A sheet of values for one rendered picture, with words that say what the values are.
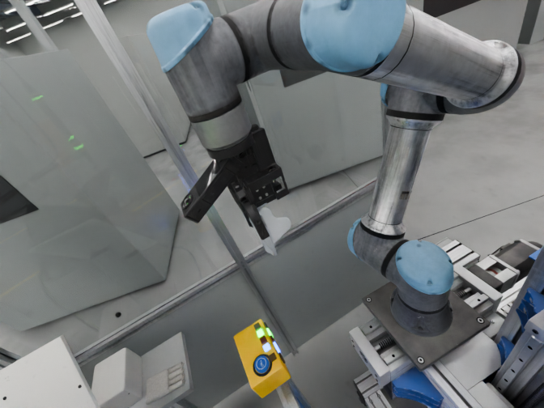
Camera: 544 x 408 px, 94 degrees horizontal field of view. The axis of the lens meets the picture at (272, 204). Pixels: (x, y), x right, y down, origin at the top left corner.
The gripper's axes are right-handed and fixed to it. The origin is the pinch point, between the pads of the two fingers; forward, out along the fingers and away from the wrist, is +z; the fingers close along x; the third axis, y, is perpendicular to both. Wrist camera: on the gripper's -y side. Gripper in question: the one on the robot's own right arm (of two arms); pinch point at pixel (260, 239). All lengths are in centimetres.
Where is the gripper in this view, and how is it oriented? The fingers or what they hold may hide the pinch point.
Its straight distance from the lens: 48.5
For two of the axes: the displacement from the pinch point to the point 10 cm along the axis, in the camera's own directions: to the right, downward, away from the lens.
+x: -4.2, -4.5, 7.9
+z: 2.9, 7.5, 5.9
